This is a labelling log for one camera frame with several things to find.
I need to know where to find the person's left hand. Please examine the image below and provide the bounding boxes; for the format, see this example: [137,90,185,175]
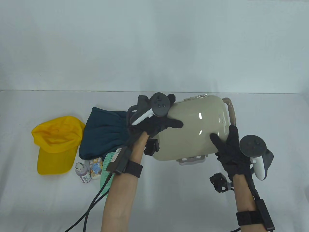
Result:
[127,94,184,145]

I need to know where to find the person's right hand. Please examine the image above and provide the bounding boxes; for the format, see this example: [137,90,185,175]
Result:
[210,125,254,181]

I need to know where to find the beige hard-shell suitcase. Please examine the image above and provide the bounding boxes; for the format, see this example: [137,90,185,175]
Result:
[152,95,237,165]

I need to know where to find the green mesh pouch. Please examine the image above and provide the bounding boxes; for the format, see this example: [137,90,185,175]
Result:
[100,152,116,196]

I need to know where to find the small purple bottle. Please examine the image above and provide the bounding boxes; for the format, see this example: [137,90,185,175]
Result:
[75,162,91,183]

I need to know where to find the person's right forearm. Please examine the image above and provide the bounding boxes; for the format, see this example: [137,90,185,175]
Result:
[233,174,266,232]

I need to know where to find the person's left forearm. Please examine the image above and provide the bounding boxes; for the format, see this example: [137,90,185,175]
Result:
[101,132,150,232]

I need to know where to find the grey left hand controller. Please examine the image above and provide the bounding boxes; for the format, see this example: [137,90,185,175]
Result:
[127,93,171,126]

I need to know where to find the grey hand controller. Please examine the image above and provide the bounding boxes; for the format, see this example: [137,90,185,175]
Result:
[127,93,171,126]
[239,135,274,180]

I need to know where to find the grey right hand controller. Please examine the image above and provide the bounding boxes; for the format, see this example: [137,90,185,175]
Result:
[239,135,274,180]

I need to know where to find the black left wrist box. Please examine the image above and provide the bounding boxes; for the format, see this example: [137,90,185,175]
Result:
[106,147,132,175]

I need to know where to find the black wrist box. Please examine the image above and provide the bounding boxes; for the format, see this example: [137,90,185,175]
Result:
[256,199,275,230]
[106,147,132,175]

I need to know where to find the folded dark teal shorts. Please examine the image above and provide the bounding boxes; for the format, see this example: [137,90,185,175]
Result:
[79,107,144,160]

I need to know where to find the black right wrist box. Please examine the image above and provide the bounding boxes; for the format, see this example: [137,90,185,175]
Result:
[256,199,275,230]

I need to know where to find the yellow cap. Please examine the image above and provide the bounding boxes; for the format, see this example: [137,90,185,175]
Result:
[31,116,86,175]

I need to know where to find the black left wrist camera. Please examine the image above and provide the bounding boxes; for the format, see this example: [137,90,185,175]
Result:
[142,139,160,156]

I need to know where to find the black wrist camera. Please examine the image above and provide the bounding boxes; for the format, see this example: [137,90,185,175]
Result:
[142,139,160,156]
[210,172,233,194]

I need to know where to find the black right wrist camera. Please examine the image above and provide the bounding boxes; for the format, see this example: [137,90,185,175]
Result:
[210,172,233,194]

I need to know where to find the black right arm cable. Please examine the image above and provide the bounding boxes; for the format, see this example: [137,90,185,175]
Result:
[227,169,260,232]

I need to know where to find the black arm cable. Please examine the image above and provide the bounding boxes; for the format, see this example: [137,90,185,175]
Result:
[227,169,260,232]
[64,173,114,232]

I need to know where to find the black left wrist strap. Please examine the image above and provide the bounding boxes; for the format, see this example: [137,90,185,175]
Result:
[121,159,143,178]

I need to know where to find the black wrist strap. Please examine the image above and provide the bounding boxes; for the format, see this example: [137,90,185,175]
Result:
[121,159,143,178]
[236,211,265,226]

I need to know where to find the black right wrist strap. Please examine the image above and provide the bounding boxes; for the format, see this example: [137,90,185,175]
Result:
[236,211,265,226]

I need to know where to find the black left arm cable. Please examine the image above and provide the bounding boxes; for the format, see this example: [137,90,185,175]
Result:
[64,173,114,232]

